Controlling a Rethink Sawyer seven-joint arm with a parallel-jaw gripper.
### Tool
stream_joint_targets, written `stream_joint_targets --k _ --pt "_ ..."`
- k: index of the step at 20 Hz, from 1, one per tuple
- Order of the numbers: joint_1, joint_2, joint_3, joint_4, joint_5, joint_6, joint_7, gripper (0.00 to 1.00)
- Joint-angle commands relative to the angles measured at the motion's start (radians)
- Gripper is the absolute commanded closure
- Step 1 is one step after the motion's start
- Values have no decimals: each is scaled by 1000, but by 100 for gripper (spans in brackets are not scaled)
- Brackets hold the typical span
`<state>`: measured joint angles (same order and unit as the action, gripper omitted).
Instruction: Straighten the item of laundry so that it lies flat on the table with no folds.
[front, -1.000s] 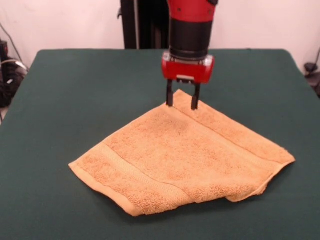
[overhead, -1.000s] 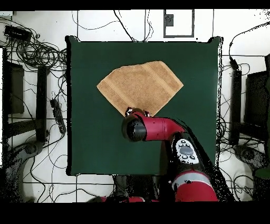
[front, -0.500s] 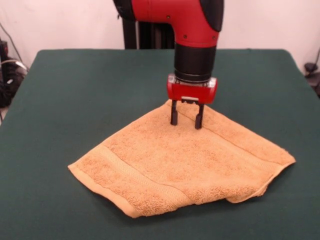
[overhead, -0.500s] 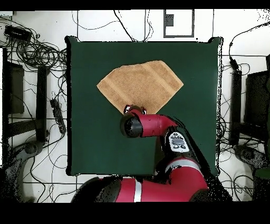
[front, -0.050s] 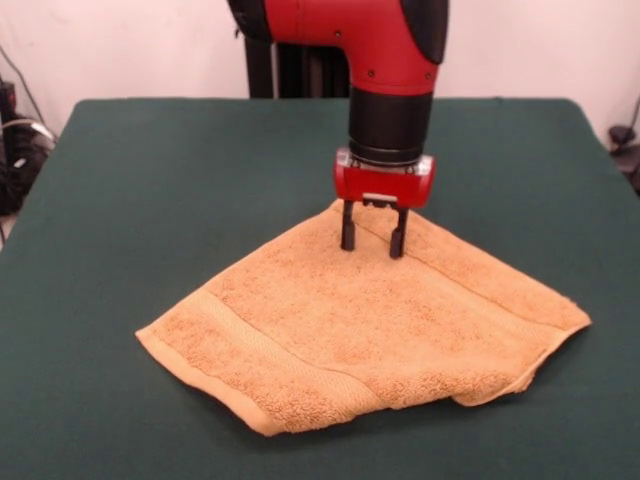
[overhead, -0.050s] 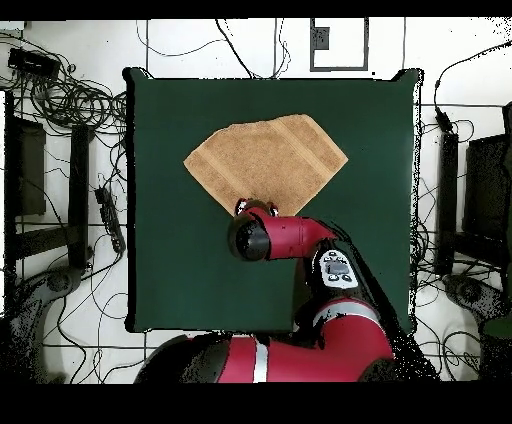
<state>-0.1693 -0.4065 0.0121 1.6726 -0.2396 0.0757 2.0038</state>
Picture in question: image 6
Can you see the grey rectangular frame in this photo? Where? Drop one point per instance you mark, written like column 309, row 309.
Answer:
column 320, row 38

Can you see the dark green table cloth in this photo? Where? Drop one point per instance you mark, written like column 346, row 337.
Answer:
column 180, row 272

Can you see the orange terry towel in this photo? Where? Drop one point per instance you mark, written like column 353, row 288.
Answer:
column 268, row 160

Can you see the long black power strip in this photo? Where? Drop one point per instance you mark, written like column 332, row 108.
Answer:
column 110, row 220

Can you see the black stand frame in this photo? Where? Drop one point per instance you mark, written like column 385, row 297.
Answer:
column 78, row 192
column 446, row 200

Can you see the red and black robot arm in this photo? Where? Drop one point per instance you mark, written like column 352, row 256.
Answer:
column 288, row 236

